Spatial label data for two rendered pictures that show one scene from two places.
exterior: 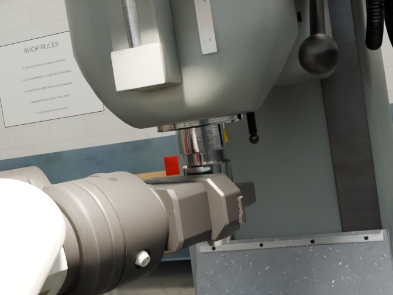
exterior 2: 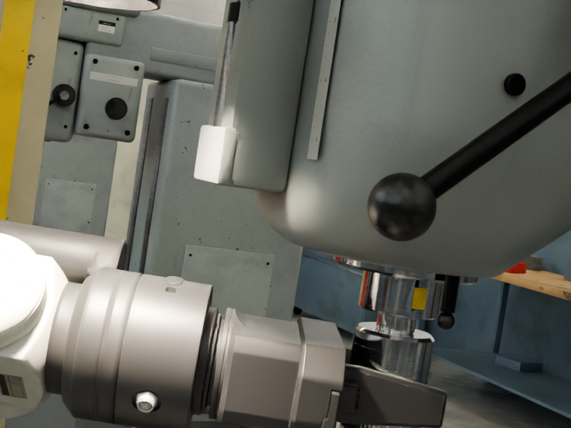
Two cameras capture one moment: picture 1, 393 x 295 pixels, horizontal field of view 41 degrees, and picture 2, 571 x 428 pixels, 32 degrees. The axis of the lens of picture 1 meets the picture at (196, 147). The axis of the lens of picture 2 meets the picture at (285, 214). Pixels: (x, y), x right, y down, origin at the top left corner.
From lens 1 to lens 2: 0.39 m
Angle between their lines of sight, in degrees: 47
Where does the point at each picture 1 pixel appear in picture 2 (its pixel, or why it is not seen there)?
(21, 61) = not seen: outside the picture
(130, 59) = (206, 141)
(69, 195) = (90, 284)
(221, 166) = (389, 344)
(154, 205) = (189, 343)
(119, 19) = (217, 84)
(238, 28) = (354, 132)
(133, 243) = (130, 374)
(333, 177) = not seen: outside the picture
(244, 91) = (370, 232)
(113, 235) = (103, 351)
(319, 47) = (376, 194)
